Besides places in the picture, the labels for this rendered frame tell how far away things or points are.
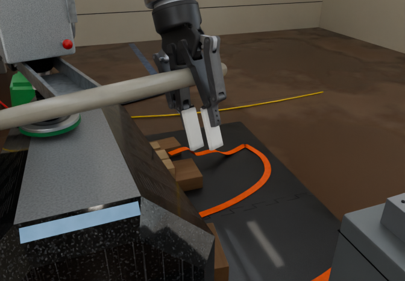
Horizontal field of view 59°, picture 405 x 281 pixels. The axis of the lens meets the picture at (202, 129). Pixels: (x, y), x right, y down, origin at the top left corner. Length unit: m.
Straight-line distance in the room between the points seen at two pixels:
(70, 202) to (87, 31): 5.31
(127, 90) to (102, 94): 0.03
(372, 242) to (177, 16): 0.71
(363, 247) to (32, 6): 1.15
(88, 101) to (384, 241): 0.76
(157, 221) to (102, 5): 5.35
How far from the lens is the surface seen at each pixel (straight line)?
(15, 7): 1.25
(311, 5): 7.64
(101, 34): 6.27
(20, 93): 2.99
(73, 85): 1.16
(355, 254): 1.05
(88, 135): 1.40
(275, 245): 2.04
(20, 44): 1.27
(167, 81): 0.54
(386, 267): 0.98
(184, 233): 1.14
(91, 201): 1.05
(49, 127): 1.38
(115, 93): 0.52
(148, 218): 1.05
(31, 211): 1.08
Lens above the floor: 1.43
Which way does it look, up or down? 27 degrees down
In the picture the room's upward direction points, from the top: straight up
